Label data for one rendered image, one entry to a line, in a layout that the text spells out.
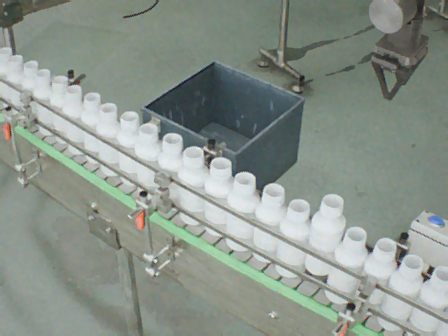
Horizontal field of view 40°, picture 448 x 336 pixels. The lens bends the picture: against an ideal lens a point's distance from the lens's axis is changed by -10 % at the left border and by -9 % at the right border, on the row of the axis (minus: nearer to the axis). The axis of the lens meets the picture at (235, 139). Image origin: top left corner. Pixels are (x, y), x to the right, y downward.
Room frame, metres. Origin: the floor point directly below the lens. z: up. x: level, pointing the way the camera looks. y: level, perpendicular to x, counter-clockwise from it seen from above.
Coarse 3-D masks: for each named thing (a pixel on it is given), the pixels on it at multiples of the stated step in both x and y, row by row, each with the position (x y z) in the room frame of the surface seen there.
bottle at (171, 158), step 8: (168, 136) 1.02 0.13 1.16; (176, 136) 1.02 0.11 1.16; (168, 144) 0.99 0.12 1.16; (176, 144) 0.99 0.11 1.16; (160, 152) 1.01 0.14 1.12; (168, 152) 0.99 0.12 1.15; (176, 152) 0.99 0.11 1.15; (160, 160) 0.99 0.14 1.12; (168, 160) 0.98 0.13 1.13; (176, 160) 0.98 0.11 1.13; (160, 168) 0.99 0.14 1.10; (168, 168) 0.97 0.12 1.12; (176, 168) 0.97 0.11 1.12; (176, 176) 0.97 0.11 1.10; (176, 192) 0.97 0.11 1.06; (176, 200) 0.97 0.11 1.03
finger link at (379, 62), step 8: (376, 56) 0.89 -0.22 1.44; (384, 56) 0.89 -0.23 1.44; (376, 64) 0.88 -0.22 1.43; (384, 64) 0.87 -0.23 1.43; (392, 64) 0.87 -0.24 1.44; (376, 72) 0.89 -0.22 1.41; (392, 72) 0.87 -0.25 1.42; (400, 72) 0.86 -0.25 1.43; (408, 72) 0.86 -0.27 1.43; (384, 80) 0.89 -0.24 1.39; (400, 80) 0.86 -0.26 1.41; (384, 88) 0.89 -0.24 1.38; (384, 96) 0.89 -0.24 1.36; (392, 96) 0.88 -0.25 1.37
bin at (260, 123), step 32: (160, 96) 1.47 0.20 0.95; (192, 96) 1.58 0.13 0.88; (224, 96) 1.64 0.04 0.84; (256, 96) 1.57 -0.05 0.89; (288, 96) 1.51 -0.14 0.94; (160, 128) 1.37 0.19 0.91; (192, 128) 1.58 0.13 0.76; (224, 128) 1.63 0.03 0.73; (256, 128) 1.57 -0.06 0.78; (288, 128) 1.43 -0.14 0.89; (256, 160) 1.31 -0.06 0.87; (288, 160) 1.45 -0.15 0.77
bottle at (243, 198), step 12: (240, 180) 0.91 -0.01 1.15; (252, 180) 0.90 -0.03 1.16; (240, 192) 0.88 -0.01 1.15; (252, 192) 0.88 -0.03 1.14; (228, 204) 0.88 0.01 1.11; (240, 204) 0.87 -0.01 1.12; (252, 204) 0.88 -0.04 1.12; (228, 216) 0.88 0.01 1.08; (252, 216) 0.87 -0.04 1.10; (228, 228) 0.88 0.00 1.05; (240, 228) 0.87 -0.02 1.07; (252, 228) 0.87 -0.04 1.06; (228, 240) 0.88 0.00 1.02; (252, 240) 0.87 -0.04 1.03
